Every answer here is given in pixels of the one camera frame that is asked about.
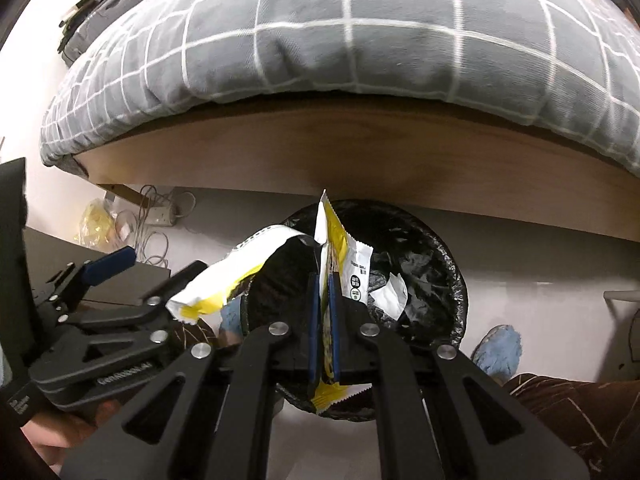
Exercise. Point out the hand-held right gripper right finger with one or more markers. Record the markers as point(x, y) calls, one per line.
point(334, 330)

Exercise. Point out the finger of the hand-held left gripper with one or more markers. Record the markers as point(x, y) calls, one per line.
point(125, 317)
point(107, 264)

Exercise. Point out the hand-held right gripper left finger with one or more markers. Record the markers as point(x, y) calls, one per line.
point(313, 325)

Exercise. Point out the yellow white snack wrapper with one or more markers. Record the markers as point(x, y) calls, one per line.
point(334, 240)

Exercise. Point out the round bin with black bag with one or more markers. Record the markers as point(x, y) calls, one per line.
point(425, 260)

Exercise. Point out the person's left hand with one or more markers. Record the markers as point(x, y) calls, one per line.
point(70, 430)

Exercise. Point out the yellow plastic bag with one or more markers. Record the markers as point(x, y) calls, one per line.
point(95, 225)

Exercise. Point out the white paper scrap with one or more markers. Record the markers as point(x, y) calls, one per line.
point(392, 297)

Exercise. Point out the person's left leg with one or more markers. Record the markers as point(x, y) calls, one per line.
point(195, 332)

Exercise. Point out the person's leg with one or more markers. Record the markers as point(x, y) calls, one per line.
point(575, 415)
point(195, 332)

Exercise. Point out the grey bag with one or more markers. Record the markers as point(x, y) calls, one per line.
point(110, 10)

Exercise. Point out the person's right leg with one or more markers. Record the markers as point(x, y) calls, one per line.
point(575, 415)

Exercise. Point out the grey checked duvet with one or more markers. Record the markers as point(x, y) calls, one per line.
point(350, 35)

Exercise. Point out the wooden bed frame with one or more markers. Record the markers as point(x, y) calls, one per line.
point(350, 150)

